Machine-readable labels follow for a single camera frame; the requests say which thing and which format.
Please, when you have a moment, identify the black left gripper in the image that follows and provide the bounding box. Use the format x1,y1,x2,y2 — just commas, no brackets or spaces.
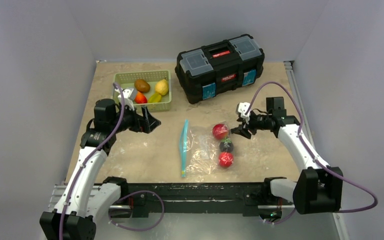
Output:
110,101,160,134

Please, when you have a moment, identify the yellow fake bell pepper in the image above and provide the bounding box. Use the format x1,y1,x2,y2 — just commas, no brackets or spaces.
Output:
148,92,163,103

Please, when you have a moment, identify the yellow fake pear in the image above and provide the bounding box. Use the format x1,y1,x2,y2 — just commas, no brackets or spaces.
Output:
154,79,169,96

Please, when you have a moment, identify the brown orange fake fruit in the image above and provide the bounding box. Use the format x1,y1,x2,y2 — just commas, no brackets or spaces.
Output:
134,78,151,93

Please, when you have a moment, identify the clear zip top bag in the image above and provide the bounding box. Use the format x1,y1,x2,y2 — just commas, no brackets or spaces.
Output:
178,119,262,179

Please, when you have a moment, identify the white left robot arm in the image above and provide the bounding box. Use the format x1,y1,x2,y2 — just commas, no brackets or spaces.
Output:
39,98,161,240

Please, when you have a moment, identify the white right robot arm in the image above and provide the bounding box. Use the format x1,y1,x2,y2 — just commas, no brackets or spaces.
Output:
231,97,343,215

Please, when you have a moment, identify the red fake apple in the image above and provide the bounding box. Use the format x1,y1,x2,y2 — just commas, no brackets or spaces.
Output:
212,123,229,141

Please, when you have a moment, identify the red fake tomato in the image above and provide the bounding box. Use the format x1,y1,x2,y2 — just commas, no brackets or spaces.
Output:
218,152,234,168

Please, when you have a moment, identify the green perforated plastic basket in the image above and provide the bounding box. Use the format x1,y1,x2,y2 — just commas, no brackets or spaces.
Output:
113,69,173,112

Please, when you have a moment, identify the black plastic toolbox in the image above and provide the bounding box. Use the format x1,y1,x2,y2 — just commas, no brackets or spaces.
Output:
174,34,265,104

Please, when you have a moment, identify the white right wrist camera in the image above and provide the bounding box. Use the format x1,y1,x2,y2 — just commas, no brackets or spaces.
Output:
235,102,251,124

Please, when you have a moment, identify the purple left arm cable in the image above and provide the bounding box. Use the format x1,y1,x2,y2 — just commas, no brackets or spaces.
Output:
58,82,126,240

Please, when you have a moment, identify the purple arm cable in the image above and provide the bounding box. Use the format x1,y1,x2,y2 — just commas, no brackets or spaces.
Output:
58,82,126,240
247,81,379,214

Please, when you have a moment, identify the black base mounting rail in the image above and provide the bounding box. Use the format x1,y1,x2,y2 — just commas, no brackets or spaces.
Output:
109,180,294,220

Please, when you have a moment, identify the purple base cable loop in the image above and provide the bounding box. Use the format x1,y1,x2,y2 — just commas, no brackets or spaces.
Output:
108,190,165,232

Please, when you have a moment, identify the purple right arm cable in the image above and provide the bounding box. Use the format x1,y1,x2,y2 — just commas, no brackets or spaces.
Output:
247,81,379,214

